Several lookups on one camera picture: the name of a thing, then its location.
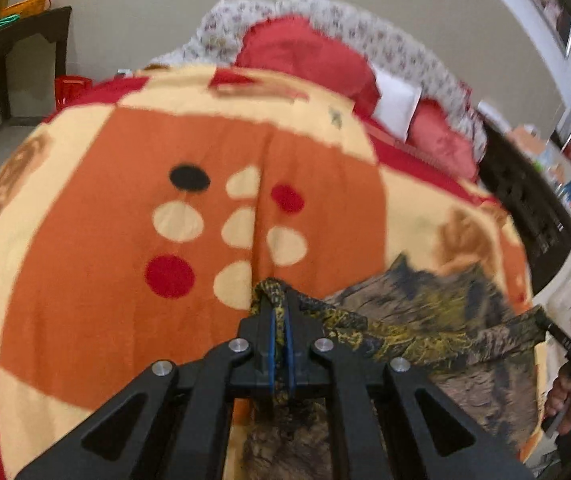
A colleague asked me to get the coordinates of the dark floral patterned shirt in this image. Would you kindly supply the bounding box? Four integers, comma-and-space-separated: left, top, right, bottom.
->
240, 255, 549, 480

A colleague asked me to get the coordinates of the orange printed blanket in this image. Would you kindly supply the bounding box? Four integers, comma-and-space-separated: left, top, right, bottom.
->
0, 62, 541, 480

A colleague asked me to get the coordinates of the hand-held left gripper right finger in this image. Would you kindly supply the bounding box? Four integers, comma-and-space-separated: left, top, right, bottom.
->
284, 290, 533, 480

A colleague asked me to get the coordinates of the framed wall picture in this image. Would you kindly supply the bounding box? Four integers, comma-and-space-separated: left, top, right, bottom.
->
513, 0, 571, 58

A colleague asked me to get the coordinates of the white pillow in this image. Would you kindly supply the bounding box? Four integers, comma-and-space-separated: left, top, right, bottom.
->
373, 67, 423, 142

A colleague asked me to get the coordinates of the pile of small packets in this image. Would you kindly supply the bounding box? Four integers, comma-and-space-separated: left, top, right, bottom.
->
510, 127, 571, 221

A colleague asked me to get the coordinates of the red heart-shaped pillow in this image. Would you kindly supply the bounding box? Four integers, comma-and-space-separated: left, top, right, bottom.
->
408, 100, 481, 181
235, 16, 381, 116

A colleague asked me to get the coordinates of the red plastic basket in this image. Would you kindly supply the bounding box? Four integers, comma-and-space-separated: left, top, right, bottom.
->
54, 75, 92, 108

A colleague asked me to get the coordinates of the dark carved wooden cabinet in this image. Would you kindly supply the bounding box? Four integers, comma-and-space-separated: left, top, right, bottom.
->
478, 122, 571, 293

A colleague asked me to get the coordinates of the orange basket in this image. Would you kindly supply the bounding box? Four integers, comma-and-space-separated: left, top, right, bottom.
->
0, 0, 51, 16

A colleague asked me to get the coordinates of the white cardboard box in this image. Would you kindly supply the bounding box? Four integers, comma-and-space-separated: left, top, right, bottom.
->
475, 102, 506, 131

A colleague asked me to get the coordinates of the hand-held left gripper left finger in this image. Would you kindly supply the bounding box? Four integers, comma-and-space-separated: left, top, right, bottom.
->
15, 296, 278, 480

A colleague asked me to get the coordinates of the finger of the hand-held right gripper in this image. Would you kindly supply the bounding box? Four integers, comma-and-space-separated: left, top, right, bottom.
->
533, 304, 571, 361

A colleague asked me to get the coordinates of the floral headboard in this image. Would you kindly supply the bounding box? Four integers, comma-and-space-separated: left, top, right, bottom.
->
155, 0, 489, 161

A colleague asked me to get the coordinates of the person's right hand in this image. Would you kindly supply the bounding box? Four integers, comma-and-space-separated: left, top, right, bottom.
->
540, 372, 571, 437

